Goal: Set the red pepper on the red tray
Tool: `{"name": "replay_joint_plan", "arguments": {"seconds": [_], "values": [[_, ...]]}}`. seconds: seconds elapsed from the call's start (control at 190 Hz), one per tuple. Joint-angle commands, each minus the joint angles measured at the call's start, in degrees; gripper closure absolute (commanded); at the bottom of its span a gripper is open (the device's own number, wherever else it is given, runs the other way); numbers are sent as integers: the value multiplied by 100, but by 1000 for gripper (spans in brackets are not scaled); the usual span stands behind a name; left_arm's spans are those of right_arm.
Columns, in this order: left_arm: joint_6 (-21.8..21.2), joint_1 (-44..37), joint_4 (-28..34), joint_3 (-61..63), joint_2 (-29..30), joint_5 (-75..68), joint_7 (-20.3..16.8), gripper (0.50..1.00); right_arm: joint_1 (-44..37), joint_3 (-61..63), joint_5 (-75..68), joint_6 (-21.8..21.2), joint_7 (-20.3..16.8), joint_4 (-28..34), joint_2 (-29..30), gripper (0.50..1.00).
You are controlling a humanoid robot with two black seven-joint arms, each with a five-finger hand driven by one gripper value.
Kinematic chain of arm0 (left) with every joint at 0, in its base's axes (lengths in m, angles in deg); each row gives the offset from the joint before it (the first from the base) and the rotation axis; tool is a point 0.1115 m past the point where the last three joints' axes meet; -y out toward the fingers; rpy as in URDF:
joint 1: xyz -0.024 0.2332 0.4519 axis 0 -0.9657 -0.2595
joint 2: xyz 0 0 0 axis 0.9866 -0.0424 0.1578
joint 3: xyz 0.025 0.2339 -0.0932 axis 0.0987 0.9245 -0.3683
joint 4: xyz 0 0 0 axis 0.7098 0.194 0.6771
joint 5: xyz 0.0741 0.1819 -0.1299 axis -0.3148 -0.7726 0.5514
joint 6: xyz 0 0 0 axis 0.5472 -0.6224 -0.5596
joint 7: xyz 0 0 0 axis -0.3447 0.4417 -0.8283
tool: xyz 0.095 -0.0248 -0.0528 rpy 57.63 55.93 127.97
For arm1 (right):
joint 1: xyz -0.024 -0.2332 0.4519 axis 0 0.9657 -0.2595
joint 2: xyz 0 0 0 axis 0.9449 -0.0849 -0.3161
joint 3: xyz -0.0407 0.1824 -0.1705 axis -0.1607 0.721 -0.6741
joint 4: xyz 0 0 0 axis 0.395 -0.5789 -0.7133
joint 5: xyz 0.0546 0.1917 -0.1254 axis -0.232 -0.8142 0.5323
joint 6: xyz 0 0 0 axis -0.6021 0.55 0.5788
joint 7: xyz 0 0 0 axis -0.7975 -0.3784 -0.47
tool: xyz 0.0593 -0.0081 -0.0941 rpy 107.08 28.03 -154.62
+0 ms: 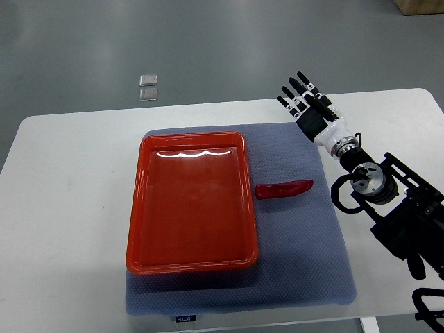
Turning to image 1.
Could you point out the white table leg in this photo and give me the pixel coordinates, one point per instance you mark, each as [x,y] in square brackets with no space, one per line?
[369,325]

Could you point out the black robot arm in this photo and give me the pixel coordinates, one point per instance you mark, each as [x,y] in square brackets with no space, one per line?
[406,209]

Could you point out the red plastic tray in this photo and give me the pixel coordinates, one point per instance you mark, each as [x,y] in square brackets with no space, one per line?
[192,206]

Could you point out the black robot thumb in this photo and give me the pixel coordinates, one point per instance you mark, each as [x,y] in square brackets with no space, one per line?
[318,106]

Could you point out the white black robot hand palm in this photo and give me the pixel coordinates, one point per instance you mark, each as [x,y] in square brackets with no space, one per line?
[332,135]

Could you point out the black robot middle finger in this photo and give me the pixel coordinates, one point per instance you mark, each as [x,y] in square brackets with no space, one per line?
[301,90]

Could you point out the red pepper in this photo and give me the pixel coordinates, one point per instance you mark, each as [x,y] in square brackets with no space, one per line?
[282,190]

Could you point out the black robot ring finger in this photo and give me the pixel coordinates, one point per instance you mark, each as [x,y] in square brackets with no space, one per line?
[298,103]

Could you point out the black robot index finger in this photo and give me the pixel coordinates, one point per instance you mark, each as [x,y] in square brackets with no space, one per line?
[309,85]

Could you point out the upper floor metal plate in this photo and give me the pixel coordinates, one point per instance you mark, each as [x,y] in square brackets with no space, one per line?
[148,80]

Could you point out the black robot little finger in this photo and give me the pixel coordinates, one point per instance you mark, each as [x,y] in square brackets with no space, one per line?
[292,111]

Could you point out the black table label tag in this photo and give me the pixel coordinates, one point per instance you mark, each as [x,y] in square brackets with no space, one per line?
[186,319]

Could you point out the blue-grey mesh mat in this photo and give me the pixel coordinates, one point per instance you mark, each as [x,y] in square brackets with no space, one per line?
[302,256]

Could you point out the wooden box corner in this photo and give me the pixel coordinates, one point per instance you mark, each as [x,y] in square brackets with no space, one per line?
[419,7]

